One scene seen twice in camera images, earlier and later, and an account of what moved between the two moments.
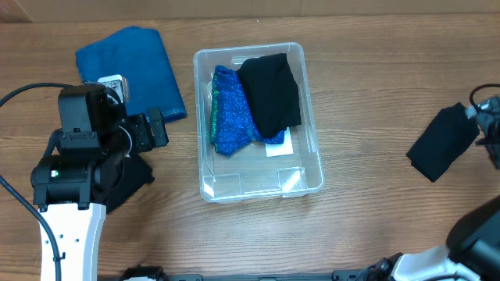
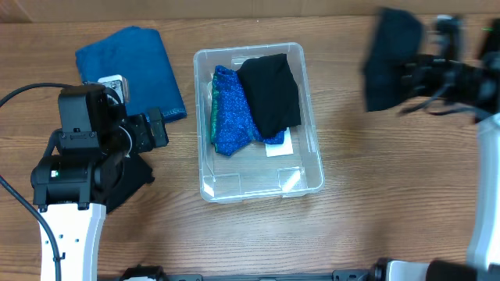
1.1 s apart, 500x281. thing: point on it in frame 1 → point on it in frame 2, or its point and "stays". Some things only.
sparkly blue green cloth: (234, 121) stays
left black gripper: (145, 140) stays
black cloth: (441, 143) → (397, 34)
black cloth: (273, 91) stays
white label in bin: (282, 149) stays
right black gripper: (488, 122) → (426, 74)
